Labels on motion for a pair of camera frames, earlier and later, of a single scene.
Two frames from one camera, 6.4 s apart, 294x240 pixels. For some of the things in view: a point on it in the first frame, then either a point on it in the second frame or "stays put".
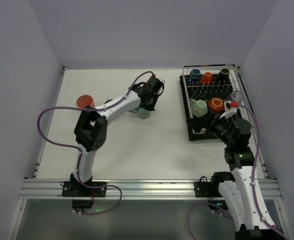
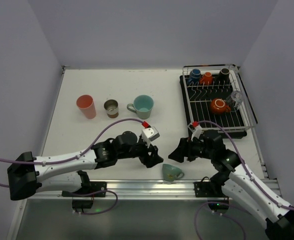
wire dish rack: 212,91 stays put
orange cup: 207,79 stays put
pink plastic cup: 83,100 stays put
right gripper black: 210,121 to 189,149
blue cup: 194,77 stays put
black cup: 224,78 stays put
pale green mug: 199,107 to 171,173
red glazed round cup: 216,104 stays put
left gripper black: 144,106 to 145,152
